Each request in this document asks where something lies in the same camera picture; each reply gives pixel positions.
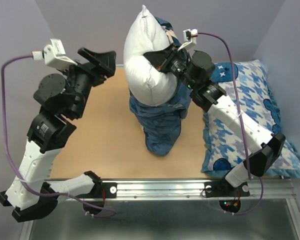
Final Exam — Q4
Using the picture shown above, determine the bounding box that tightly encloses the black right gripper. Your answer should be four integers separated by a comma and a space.
143, 44, 196, 91

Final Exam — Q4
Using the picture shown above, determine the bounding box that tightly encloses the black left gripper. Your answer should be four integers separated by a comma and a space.
61, 45, 121, 116

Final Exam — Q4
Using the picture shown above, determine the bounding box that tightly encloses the white pillow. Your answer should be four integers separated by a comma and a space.
123, 5, 180, 107

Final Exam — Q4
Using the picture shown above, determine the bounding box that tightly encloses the blue letter-print pillowcase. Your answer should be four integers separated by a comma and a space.
128, 16, 192, 158

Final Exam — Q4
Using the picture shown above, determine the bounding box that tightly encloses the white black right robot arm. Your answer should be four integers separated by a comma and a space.
144, 43, 286, 195

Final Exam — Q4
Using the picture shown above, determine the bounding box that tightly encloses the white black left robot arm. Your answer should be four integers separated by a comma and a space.
0, 45, 118, 223

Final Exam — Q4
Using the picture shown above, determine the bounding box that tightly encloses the blue houndstooth bear pillow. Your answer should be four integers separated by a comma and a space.
201, 59, 300, 179

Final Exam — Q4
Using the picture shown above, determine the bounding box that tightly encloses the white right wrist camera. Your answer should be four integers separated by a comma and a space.
178, 28, 199, 52

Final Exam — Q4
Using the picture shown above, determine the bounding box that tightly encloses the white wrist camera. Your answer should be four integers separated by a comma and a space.
32, 38, 78, 71
178, 28, 199, 52

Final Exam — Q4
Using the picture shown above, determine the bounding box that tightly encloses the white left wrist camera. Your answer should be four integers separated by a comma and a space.
32, 38, 78, 71

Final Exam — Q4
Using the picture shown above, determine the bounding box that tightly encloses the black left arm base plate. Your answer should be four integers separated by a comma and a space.
76, 182, 118, 200

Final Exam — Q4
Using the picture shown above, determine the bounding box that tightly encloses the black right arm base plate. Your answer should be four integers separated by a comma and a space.
201, 180, 250, 198

